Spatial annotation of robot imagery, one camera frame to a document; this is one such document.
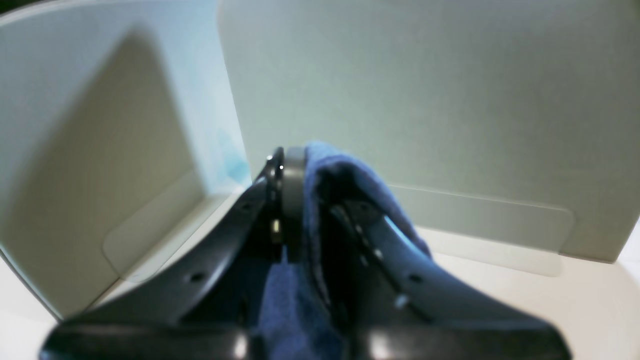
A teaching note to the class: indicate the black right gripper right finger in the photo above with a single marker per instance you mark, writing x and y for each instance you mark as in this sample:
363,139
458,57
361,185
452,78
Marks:
390,301

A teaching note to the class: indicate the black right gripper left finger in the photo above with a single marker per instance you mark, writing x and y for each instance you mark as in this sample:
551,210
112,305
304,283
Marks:
205,306

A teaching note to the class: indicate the dark blue t-shirt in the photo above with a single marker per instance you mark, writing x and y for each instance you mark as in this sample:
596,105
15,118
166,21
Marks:
293,319

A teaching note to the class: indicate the grey front partition panel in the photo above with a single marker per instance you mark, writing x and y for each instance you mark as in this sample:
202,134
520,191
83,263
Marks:
104,103

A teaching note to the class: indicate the grey partition panel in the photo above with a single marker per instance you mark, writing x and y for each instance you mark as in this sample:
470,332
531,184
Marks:
104,103
528,101

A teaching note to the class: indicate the grey right side partition panel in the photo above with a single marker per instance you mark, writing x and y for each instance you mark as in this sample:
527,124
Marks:
528,101

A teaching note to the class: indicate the clear acrylic front panel bracket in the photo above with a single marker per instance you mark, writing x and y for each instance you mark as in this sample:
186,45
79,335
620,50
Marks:
144,242

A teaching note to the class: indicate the clear acrylic panel bracket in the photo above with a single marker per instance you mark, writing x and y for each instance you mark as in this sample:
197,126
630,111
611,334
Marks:
524,237
144,242

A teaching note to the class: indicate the clear acrylic right panel bracket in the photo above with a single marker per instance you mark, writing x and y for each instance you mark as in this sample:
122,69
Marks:
524,237

